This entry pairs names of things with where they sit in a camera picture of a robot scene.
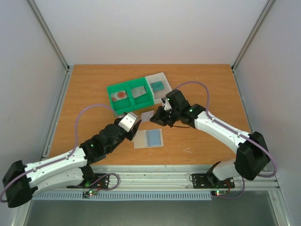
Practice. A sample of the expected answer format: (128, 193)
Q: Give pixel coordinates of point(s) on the beige card holder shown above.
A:
(148, 139)

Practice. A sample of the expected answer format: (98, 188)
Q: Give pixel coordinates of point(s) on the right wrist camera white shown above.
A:
(165, 104)

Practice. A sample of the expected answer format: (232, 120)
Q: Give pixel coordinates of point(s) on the green bin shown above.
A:
(119, 106)
(142, 101)

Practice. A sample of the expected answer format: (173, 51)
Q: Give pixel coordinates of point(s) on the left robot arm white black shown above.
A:
(23, 181)

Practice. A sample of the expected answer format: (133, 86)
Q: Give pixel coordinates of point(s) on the grey slotted cable duct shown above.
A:
(125, 196)

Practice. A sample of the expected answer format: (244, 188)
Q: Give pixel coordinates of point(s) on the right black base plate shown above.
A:
(200, 181)

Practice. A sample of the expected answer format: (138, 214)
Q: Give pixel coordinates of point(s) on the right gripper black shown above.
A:
(163, 117)

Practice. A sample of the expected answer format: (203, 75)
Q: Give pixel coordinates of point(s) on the middle green bin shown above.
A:
(142, 101)

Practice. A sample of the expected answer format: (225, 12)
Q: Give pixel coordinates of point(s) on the left aluminium corner post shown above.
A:
(37, 13)

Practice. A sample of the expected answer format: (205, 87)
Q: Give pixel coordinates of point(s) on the right aluminium corner post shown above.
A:
(256, 27)

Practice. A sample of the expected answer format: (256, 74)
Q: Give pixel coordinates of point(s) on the left controller board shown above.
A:
(89, 194)

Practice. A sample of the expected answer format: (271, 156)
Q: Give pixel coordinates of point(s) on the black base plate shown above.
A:
(200, 181)
(99, 181)

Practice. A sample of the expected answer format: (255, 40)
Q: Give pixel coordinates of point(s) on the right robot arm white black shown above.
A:
(250, 149)

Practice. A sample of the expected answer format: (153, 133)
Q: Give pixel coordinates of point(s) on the aluminium corner post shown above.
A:
(37, 13)
(256, 27)

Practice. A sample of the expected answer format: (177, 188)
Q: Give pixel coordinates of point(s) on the card with red circle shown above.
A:
(117, 96)

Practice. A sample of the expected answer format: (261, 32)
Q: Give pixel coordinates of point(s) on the controller board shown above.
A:
(218, 193)
(89, 194)

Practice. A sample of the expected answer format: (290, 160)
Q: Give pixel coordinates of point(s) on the white card magnetic stripe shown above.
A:
(145, 117)
(135, 93)

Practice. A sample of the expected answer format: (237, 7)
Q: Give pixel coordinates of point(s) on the left green bin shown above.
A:
(119, 106)

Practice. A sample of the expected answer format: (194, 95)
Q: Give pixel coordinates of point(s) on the aluminium rail frame front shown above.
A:
(172, 178)

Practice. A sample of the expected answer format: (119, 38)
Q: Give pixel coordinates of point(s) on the right controller board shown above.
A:
(218, 193)

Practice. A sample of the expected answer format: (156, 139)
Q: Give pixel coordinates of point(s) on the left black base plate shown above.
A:
(99, 181)

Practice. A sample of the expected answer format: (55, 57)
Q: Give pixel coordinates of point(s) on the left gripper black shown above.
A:
(134, 131)

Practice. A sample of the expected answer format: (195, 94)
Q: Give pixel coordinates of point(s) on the grey card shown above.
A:
(141, 89)

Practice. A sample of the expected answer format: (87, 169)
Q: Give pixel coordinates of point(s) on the white bin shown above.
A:
(157, 96)

